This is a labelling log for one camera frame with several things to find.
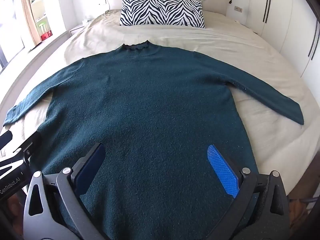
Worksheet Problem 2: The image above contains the beige curtain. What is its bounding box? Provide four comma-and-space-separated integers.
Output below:
15, 0, 39, 50

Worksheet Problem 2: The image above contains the white wardrobe with black handles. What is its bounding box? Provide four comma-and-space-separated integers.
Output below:
260, 0, 320, 80

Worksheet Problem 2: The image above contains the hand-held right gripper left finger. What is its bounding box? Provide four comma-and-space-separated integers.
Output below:
22, 142, 108, 240

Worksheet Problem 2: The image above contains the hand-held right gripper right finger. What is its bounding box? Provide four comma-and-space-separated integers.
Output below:
207, 144, 292, 240

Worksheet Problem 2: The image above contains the zebra print pillow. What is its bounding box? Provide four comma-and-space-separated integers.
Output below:
119, 0, 206, 29

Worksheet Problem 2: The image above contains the window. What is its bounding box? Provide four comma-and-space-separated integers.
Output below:
0, 0, 25, 69

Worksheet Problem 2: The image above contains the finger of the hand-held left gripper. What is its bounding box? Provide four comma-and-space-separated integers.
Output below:
0, 130, 13, 150
14, 131, 42, 162

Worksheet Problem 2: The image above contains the white shelf unit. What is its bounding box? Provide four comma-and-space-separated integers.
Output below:
29, 0, 55, 42

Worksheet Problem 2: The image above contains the white nightstand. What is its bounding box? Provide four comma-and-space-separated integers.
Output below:
69, 17, 93, 36

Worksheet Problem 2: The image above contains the bed with beige sheet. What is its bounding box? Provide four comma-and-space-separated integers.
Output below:
0, 9, 320, 195

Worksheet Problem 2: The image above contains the dark green knit sweater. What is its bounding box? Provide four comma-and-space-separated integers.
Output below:
3, 41, 305, 240

